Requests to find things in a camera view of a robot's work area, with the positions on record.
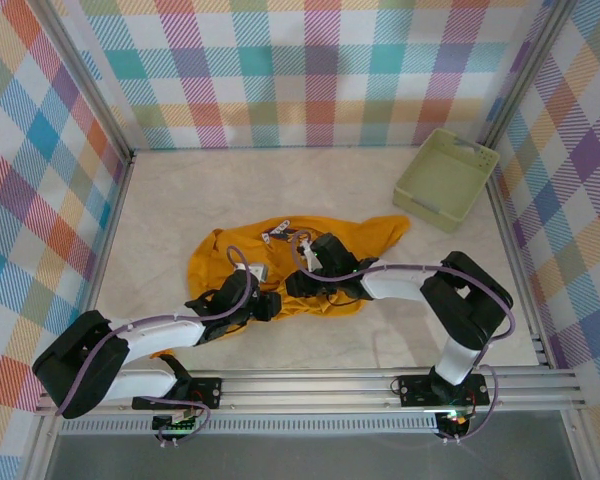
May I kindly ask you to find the yellow t-shirt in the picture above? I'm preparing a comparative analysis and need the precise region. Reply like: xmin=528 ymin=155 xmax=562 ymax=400
xmin=187 ymin=213 xmax=413 ymax=327

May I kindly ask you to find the white table cloth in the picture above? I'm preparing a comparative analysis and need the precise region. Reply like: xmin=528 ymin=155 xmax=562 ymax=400
xmin=79 ymin=146 xmax=551 ymax=374

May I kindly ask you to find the light green plastic bin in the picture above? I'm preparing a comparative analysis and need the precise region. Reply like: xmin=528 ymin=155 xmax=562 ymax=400
xmin=392 ymin=127 xmax=501 ymax=235

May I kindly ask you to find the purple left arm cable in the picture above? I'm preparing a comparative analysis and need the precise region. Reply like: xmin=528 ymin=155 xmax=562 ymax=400
xmin=54 ymin=245 xmax=264 ymax=448

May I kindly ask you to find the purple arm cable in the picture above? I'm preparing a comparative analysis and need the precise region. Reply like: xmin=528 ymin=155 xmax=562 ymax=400
xmin=292 ymin=229 xmax=519 ymax=444
xmin=54 ymin=245 xmax=264 ymax=448

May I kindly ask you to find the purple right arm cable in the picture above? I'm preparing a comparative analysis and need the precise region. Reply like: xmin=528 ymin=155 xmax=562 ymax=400
xmin=292 ymin=229 xmax=519 ymax=444

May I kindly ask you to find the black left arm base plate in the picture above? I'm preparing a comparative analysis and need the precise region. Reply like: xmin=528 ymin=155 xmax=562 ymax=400
xmin=132 ymin=377 xmax=224 ymax=411

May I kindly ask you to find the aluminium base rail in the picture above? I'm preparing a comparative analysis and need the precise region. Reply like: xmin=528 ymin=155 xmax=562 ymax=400
xmin=37 ymin=367 xmax=586 ymax=416

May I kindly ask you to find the aluminium frame side bar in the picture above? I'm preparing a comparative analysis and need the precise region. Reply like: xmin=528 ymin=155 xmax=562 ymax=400
xmin=22 ymin=149 xmax=136 ymax=480
xmin=487 ymin=174 xmax=596 ymax=480

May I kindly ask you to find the grey slotted cable duct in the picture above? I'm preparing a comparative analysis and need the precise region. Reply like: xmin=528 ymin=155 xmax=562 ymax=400
xmin=59 ymin=413 xmax=441 ymax=437

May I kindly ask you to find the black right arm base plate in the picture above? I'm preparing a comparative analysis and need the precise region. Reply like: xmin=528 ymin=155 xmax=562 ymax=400
xmin=397 ymin=372 xmax=491 ymax=409

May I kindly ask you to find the aluminium frame post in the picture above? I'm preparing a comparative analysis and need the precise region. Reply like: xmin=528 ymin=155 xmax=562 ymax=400
xmin=27 ymin=0 xmax=136 ymax=166
xmin=479 ymin=0 xmax=576 ymax=151

